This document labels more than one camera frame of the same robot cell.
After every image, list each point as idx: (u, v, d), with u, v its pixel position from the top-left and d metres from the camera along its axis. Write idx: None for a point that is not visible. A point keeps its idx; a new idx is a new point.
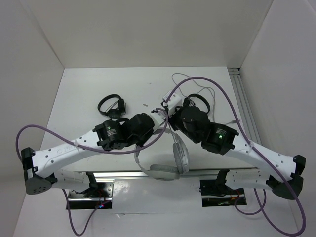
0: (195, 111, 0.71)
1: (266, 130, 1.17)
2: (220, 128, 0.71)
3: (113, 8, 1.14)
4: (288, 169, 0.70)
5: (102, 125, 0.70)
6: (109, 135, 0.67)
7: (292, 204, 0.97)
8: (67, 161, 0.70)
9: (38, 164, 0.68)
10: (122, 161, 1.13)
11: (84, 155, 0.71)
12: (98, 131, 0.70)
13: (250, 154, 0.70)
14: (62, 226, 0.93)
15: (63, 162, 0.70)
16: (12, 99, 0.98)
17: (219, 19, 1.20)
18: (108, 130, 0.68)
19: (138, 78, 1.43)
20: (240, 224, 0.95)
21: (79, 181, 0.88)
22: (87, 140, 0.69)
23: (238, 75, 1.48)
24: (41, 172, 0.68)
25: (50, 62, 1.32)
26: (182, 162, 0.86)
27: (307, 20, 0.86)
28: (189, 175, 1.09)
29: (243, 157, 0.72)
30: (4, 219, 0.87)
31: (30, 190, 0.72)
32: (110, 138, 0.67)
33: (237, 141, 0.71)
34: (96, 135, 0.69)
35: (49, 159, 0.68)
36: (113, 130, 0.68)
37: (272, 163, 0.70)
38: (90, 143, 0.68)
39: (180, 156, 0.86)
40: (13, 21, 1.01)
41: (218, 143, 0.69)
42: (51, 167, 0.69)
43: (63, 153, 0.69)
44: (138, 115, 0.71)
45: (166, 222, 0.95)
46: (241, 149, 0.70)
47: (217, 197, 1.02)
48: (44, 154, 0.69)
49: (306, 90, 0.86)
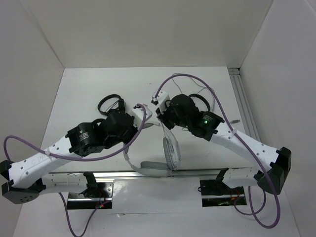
0: (182, 98, 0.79)
1: (266, 130, 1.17)
2: (208, 115, 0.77)
3: (113, 8, 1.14)
4: (268, 158, 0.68)
5: (75, 129, 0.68)
6: (83, 139, 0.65)
7: (292, 204, 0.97)
8: (43, 171, 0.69)
9: (14, 177, 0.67)
10: (123, 161, 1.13)
11: (60, 163, 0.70)
12: (70, 137, 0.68)
13: (231, 140, 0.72)
14: (63, 226, 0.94)
15: (38, 172, 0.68)
16: (12, 99, 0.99)
17: (219, 19, 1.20)
18: (81, 134, 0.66)
19: (138, 78, 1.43)
20: (240, 224, 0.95)
21: (73, 184, 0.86)
22: (59, 148, 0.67)
23: (238, 75, 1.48)
24: (18, 183, 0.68)
25: (50, 62, 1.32)
26: (172, 158, 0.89)
27: (307, 21, 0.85)
28: (188, 175, 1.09)
29: (228, 144, 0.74)
30: (4, 218, 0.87)
31: (16, 200, 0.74)
32: (83, 142, 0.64)
33: (221, 127, 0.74)
34: (68, 141, 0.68)
35: (23, 171, 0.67)
36: (85, 134, 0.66)
37: (253, 150, 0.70)
38: (61, 151, 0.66)
39: (171, 152, 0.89)
40: (13, 21, 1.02)
41: (204, 128, 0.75)
42: (28, 178, 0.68)
43: (37, 163, 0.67)
44: (112, 114, 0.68)
45: (166, 222, 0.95)
46: (223, 135, 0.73)
47: (217, 197, 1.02)
48: (19, 167, 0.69)
49: (306, 90, 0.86)
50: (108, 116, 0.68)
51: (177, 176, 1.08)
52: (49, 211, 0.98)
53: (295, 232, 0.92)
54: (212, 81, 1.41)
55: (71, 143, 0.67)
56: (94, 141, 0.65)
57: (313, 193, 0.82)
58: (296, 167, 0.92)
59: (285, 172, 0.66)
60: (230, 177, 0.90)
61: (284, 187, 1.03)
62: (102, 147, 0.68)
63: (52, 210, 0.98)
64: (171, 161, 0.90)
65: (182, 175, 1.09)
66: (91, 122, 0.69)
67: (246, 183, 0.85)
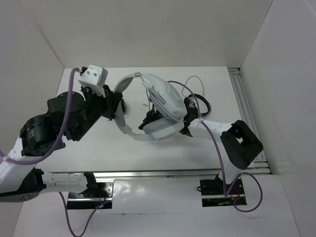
0: None
1: (266, 130, 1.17)
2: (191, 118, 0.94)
3: (113, 8, 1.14)
4: (222, 129, 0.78)
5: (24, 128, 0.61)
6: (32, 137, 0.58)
7: (292, 204, 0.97)
8: (14, 175, 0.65)
9: None
10: (122, 161, 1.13)
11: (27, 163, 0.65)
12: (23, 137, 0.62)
13: (199, 126, 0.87)
14: (64, 226, 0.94)
15: (10, 177, 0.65)
16: (12, 99, 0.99)
17: (219, 19, 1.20)
18: (29, 132, 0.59)
19: (138, 78, 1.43)
20: (240, 224, 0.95)
21: (73, 184, 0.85)
22: (16, 151, 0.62)
23: (238, 75, 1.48)
24: None
25: (50, 62, 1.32)
26: (167, 111, 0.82)
27: (307, 21, 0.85)
28: (188, 175, 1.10)
29: (200, 132, 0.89)
30: (4, 219, 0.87)
31: (17, 198, 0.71)
32: (32, 140, 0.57)
33: (194, 120, 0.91)
34: (20, 142, 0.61)
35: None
36: (32, 131, 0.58)
37: (212, 128, 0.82)
38: (18, 152, 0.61)
39: (163, 104, 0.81)
40: (13, 21, 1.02)
41: (185, 129, 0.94)
42: (4, 184, 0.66)
43: (4, 168, 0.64)
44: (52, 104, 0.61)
45: (165, 222, 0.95)
46: (194, 124, 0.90)
47: (217, 197, 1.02)
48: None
49: (306, 90, 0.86)
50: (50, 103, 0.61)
51: (177, 176, 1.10)
52: (48, 211, 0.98)
53: (295, 232, 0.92)
54: (211, 81, 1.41)
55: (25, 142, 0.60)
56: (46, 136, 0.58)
57: (313, 193, 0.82)
58: (296, 167, 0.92)
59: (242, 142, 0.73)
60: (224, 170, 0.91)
61: (284, 187, 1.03)
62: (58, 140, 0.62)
63: (52, 211, 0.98)
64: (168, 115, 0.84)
65: (182, 176, 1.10)
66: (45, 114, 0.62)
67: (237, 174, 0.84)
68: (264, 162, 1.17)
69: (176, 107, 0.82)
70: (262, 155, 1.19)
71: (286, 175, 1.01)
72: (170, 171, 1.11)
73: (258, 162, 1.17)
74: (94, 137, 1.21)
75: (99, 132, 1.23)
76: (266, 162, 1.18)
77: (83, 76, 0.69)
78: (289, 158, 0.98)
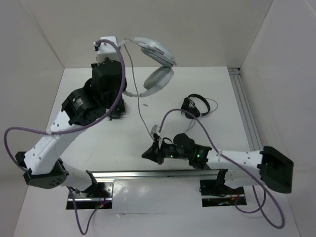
0: (183, 137, 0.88)
1: (266, 129, 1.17)
2: (203, 149, 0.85)
3: (114, 8, 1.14)
4: (255, 161, 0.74)
5: (68, 99, 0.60)
6: (79, 106, 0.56)
7: (292, 204, 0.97)
8: (54, 152, 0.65)
9: (31, 165, 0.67)
10: (122, 161, 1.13)
11: (67, 139, 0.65)
12: (66, 109, 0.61)
13: (221, 161, 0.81)
14: (64, 226, 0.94)
15: (50, 154, 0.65)
16: (13, 98, 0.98)
17: (219, 19, 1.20)
18: (75, 101, 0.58)
19: (138, 78, 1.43)
20: (240, 224, 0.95)
21: (83, 178, 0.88)
22: (59, 125, 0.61)
23: (238, 75, 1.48)
24: (37, 171, 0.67)
25: (50, 62, 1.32)
26: (167, 58, 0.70)
27: (307, 21, 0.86)
28: (188, 175, 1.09)
29: (222, 166, 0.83)
30: (5, 219, 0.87)
31: (46, 184, 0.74)
32: (79, 110, 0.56)
33: (211, 155, 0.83)
34: (65, 114, 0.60)
35: (37, 157, 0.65)
36: (79, 99, 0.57)
37: (240, 162, 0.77)
38: (62, 126, 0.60)
39: (161, 54, 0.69)
40: (13, 21, 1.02)
41: (201, 163, 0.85)
42: (44, 162, 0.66)
43: (44, 146, 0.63)
44: (96, 68, 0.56)
45: (166, 222, 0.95)
46: (214, 160, 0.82)
47: (217, 197, 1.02)
48: (31, 154, 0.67)
49: (306, 89, 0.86)
50: (93, 71, 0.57)
51: (177, 176, 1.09)
52: (49, 211, 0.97)
53: (295, 232, 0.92)
54: (212, 81, 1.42)
55: (70, 114, 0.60)
56: (92, 103, 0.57)
57: (313, 193, 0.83)
58: (296, 167, 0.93)
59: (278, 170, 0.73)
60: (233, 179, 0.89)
61: None
62: (103, 110, 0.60)
63: (52, 211, 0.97)
64: (169, 63, 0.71)
65: (183, 176, 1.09)
66: (86, 84, 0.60)
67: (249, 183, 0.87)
68: None
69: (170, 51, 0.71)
70: None
71: None
72: (170, 171, 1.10)
73: None
74: (94, 137, 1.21)
75: (99, 132, 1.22)
76: None
77: (100, 49, 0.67)
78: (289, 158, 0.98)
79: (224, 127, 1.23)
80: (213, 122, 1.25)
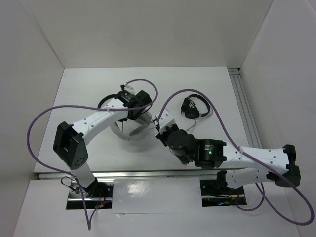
0: (180, 136, 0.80)
1: (266, 129, 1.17)
2: (208, 143, 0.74)
3: (114, 7, 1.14)
4: (282, 161, 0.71)
5: (121, 94, 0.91)
6: (129, 99, 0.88)
7: (292, 204, 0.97)
8: (102, 125, 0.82)
9: (81, 130, 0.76)
10: (123, 161, 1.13)
11: (111, 121, 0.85)
12: (118, 98, 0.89)
13: (243, 160, 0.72)
14: (64, 226, 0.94)
15: (99, 126, 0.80)
16: (12, 98, 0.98)
17: (219, 19, 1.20)
18: (127, 96, 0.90)
19: (138, 78, 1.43)
20: (240, 224, 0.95)
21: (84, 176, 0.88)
22: (114, 106, 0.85)
23: (238, 75, 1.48)
24: (86, 137, 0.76)
25: (51, 62, 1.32)
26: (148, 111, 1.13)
27: (307, 20, 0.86)
28: (188, 175, 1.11)
29: (238, 164, 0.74)
30: (4, 219, 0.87)
31: (72, 165, 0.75)
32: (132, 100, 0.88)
33: (228, 151, 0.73)
34: (118, 100, 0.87)
35: (89, 125, 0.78)
36: (130, 96, 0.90)
37: (266, 161, 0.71)
38: (117, 106, 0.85)
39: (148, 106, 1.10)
40: (13, 21, 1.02)
41: (212, 160, 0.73)
42: (92, 132, 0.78)
43: (98, 118, 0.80)
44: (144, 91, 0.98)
45: (166, 221, 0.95)
46: (233, 158, 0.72)
47: (217, 197, 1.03)
48: (82, 123, 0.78)
49: (306, 89, 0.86)
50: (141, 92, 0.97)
51: (177, 176, 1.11)
52: (49, 211, 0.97)
53: (295, 232, 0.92)
54: (212, 81, 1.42)
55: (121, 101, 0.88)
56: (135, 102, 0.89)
57: (313, 193, 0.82)
58: None
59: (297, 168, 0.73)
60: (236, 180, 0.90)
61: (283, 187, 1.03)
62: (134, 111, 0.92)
63: (52, 211, 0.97)
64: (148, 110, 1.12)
65: (182, 176, 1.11)
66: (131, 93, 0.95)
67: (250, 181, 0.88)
68: None
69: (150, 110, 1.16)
70: None
71: None
72: (171, 171, 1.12)
73: None
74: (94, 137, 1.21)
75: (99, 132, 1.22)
76: None
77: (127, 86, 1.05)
78: None
79: (225, 127, 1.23)
80: (214, 122, 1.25)
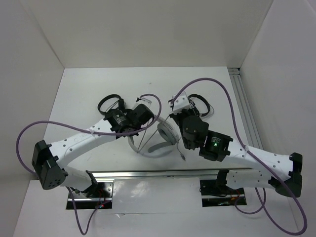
0: (196, 121, 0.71)
1: (266, 129, 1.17)
2: (216, 136, 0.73)
3: (113, 8, 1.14)
4: (286, 168, 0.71)
5: (111, 113, 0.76)
6: (119, 122, 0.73)
7: (292, 204, 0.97)
8: (83, 149, 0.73)
9: (57, 153, 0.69)
10: (123, 162, 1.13)
11: (98, 143, 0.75)
12: (108, 119, 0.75)
13: (245, 158, 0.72)
14: (64, 226, 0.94)
15: (80, 149, 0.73)
16: (13, 98, 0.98)
17: (219, 19, 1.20)
18: (118, 117, 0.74)
19: (137, 78, 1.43)
20: (240, 224, 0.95)
21: (83, 178, 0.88)
22: (100, 129, 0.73)
23: (238, 75, 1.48)
24: (60, 161, 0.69)
25: (51, 62, 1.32)
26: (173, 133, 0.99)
27: (307, 21, 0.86)
28: (187, 175, 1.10)
29: (240, 162, 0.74)
30: (5, 218, 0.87)
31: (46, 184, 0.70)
32: (121, 124, 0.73)
33: (232, 147, 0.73)
34: (107, 123, 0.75)
35: (67, 147, 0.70)
36: (122, 117, 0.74)
37: (269, 164, 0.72)
38: (104, 130, 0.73)
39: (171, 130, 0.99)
40: (13, 21, 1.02)
41: (215, 152, 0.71)
42: (70, 155, 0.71)
43: (80, 140, 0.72)
44: (141, 105, 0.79)
45: (166, 222, 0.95)
46: (237, 154, 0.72)
47: (217, 197, 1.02)
48: (60, 144, 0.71)
49: (306, 89, 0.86)
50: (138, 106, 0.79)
51: (177, 176, 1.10)
52: (49, 211, 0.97)
53: (296, 233, 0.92)
54: (212, 81, 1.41)
55: (111, 124, 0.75)
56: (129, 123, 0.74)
57: (313, 193, 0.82)
58: None
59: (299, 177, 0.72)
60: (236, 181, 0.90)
61: None
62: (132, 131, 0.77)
63: (52, 211, 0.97)
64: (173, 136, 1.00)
65: (182, 176, 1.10)
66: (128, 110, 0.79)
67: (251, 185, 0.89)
68: None
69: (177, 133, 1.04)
70: None
71: None
72: (170, 171, 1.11)
73: None
74: None
75: None
76: None
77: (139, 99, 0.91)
78: None
79: (226, 127, 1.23)
80: (214, 122, 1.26)
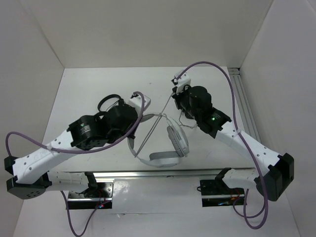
0: (202, 92, 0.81)
1: (266, 129, 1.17)
2: (217, 113, 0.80)
3: (113, 8, 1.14)
4: (268, 160, 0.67)
5: (76, 122, 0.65)
6: (85, 132, 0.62)
7: (292, 204, 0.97)
8: (45, 167, 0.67)
9: (18, 173, 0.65)
10: (122, 162, 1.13)
11: (62, 158, 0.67)
12: (72, 131, 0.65)
13: (234, 139, 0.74)
14: (64, 226, 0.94)
15: (42, 167, 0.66)
16: (13, 98, 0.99)
17: (219, 19, 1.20)
18: (83, 127, 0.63)
19: (137, 78, 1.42)
20: (240, 224, 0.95)
21: (76, 183, 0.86)
22: (60, 143, 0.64)
23: (238, 75, 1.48)
24: (22, 180, 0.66)
25: (50, 62, 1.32)
26: (179, 145, 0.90)
27: (307, 21, 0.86)
28: (189, 175, 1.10)
29: (230, 142, 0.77)
30: (5, 218, 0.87)
31: (23, 195, 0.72)
32: (85, 136, 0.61)
33: (227, 126, 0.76)
34: (70, 135, 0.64)
35: (27, 167, 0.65)
36: (87, 127, 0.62)
37: (253, 151, 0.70)
38: (63, 145, 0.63)
39: (178, 139, 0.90)
40: (13, 21, 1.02)
41: (211, 125, 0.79)
42: (31, 174, 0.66)
43: (39, 159, 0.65)
44: (116, 107, 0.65)
45: (166, 222, 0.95)
46: (227, 133, 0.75)
47: (217, 197, 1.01)
48: (22, 162, 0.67)
49: (306, 89, 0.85)
50: (112, 109, 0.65)
51: (178, 176, 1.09)
52: (49, 211, 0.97)
53: (296, 233, 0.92)
54: (212, 81, 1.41)
55: (74, 137, 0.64)
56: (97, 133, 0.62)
57: (313, 193, 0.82)
58: (296, 167, 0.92)
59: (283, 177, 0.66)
60: (231, 176, 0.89)
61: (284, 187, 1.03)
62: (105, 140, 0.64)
63: (52, 211, 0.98)
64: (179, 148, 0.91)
65: (183, 176, 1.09)
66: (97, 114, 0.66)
67: (243, 183, 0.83)
68: None
69: (186, 143, 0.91)
70: None
71: None
72: (171, 171, 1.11)
73: None
74: None
75: None
76: None
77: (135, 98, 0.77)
78: None
79: None
80: None
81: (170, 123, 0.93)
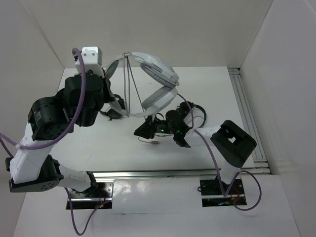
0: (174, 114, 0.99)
1: (266, 129, 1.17)
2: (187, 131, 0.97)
3: (113, 7, 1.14)
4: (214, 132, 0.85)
5: (31, 110, 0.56)
6: (39, 118, 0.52)
7: (292, 204, 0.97)
8: (30, 164, 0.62)
9: (13, 173, 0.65)
10: (123, 160, 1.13)
11: (40, 151, 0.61)
12: (31, 121, 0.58)
13: (194, 135, 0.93)
14: (63, 227, 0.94)
15: (27, 166, 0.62)
16: (12, 98, 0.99)
17: (219, 19, 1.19)
18: (36, 113, 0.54)
19: (137, 78, 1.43)
20: (240, 223, 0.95)
21: (81, 180, 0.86)
22: (28, 138, 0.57)
23: (238, 75, 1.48)
24: (19, 180, 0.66)
25: (50, 62, 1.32)
26: (164, 76, 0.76)
27: (307, 21, 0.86)
28: (189, 175, 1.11)
29: (195, 140, 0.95)
30: (5, 219, 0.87)
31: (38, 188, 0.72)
32: (39, 125, 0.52)
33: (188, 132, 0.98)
34: (30, 127, 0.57)
35: (15, 167, 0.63)
36: (40, 112, 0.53)
37: (204, 133, 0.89)
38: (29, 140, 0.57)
39: (159, 72, 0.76)
40: (13, 20, 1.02)
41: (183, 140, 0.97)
42: (22, 174, 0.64)
43: (19, 159, 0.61)
44: (69, 79, 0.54)
45: (166, 221, 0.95)
46: (189, 133, 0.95)
47: (217, 197, 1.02)
48: (13, 163, 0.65)
49: (306, 88, 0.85)
50: (66, 82, 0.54)
51: (177, 176, 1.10)
52: (48, 211, 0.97)
53: (296, 233, 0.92)
54: (212, 81, 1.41)
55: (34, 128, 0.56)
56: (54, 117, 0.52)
57: (313, 193, 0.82)
58: (296, 167, 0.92)
59: (239, 144, 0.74)
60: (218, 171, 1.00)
61: (284, 187, 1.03)
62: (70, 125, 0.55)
63: (52, 211, 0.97)
64: (167, 81, 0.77)
65: (181, 175, 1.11)
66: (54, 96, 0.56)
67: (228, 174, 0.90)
68: (264, 163, 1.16)
69: (171, 71, 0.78)
70: (262, 155, 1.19)
71: (286, 175, 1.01)
72: (170, 171, 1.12)
73: (258, 162, 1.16)
74: (93, 138, 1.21)
75: (99, 132, 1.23)
76: (266, 162, 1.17)
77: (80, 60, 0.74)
78: (289, 158, 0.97)
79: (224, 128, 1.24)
80: (214, 122, 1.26)
81: (143, 59, 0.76)
